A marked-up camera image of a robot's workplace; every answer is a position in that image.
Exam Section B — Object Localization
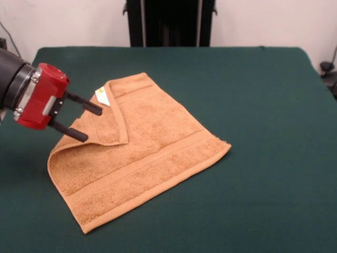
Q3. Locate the dark green table cloth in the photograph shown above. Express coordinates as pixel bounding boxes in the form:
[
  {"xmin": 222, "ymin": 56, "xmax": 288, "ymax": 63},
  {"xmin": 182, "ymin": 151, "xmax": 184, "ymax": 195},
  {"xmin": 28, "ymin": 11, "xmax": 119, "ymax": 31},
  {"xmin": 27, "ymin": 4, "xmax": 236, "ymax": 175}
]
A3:
[{"xmin": 0, "ymin": 46, "xmax": 337, "ymax": 253}]

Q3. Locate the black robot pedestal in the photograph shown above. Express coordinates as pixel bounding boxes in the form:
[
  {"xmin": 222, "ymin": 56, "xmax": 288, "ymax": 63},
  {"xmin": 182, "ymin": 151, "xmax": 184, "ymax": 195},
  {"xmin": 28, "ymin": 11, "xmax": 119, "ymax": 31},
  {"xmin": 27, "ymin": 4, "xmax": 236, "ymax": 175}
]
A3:
[{"xmin": 122, "ymin": 0, "xmax": 219, "ymax": 48}]

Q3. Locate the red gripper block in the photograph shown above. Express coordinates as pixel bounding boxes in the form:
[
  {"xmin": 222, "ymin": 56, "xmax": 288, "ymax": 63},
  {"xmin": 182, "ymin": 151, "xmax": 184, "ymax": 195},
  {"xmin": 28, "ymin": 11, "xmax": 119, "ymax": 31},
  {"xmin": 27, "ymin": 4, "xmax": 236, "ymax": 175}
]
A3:
[{"xmin": 13, "ymin": 62, "xmax": 103, "ymax": 143}]

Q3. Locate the tan terry towel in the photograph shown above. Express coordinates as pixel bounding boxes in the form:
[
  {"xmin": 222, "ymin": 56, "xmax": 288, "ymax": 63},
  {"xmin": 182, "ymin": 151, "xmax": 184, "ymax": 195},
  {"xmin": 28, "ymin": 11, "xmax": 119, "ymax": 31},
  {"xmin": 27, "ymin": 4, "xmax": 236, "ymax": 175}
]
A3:
[{"xmin": 47, "ymin": 72, "xmax": 232, "ymax": 235}]

